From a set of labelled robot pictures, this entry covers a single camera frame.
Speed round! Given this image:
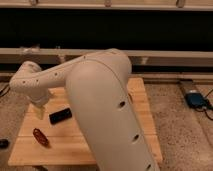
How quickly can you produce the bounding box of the black cable right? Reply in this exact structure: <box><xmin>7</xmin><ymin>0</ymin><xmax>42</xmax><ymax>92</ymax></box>
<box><xmin>195</xmin><ymin>88</ymin><xmax>213</xmax><ymax>122</ymax></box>

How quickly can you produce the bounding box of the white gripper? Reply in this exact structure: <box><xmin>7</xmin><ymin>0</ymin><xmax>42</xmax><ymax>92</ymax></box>
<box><xmin>30</xmin><ymin>89</ymin><xmax>51</xmax><ymax>120</ymax></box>

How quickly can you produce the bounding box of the black cable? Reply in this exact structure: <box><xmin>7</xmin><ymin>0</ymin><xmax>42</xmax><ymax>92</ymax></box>
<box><xmin>195</xmin><ymin>88</ymin><xmax>213</xmax><ymax>122</ymax></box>
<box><xmin>0</xmin><ymin>83</ymin><xmax>11</xmax><ymax>98</ymax></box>

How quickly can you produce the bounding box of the black cable left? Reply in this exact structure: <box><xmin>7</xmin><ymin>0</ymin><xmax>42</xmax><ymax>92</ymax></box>
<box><xmin>0</xmin><ymin>83</ymin><xmax>11</xmax><ymax>98</ymax></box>

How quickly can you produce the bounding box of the dark red pepper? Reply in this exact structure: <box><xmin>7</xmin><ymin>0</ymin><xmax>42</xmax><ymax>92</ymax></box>
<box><xmin>33</xmin><ymin>128</ymin><xmax>49</xmax><ymax>147</ymax></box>

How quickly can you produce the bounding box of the black cylinder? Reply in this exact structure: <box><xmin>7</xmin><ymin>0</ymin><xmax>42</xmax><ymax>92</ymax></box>
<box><xmin>49</xmin><ymin>108</ymin><xmax>72</xmax><ymax>125</ymax></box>

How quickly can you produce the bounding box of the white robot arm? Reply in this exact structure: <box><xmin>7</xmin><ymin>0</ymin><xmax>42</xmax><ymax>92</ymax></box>
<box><xmin>9</xmin><ymin>49</ymin><xmax>160</xmax><ymax>171</ymax></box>

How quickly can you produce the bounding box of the black object left floor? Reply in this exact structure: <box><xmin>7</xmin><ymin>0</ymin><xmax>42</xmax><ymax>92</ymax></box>
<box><xmin>0</xmin><ymin>139</ymin><xmax>9</xmax><ymax>149</ymax></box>

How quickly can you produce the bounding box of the white rail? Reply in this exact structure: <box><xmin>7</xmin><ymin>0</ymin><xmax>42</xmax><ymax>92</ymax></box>
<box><xmin>0</xmin><ymin>0</ymin><xmax>213</xmax><ymax>11</ymax></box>
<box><xmin>0</xmin><ymin>48</ymin><xmax>213</xmax><ymax>67</ymax></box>

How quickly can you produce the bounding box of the upper white rail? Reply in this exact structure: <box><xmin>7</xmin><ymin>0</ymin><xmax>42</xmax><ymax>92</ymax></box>
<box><xmin>0</xmin><ymin>0</ymin><xmax>213</xmax><ymax>11</ymax></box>

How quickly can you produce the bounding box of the lower white rail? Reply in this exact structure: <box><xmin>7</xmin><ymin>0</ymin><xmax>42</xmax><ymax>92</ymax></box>
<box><xmin>0</xmin><ymin>48</ymin><xmax>213</xmax><ymax>67</ymax></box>

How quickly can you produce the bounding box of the wooden board table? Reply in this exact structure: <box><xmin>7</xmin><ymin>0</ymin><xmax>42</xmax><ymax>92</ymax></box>
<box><xmin>8</xmin><ymin>78</ymin><xmax>163</xmax><ymax>166</ymax></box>

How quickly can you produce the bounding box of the blue device box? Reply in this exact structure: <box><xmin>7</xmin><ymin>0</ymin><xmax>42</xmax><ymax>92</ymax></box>
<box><xmin>185</xmin><ymin>93</ymin><xmax>206</xmax><ymax>108</ymax></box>

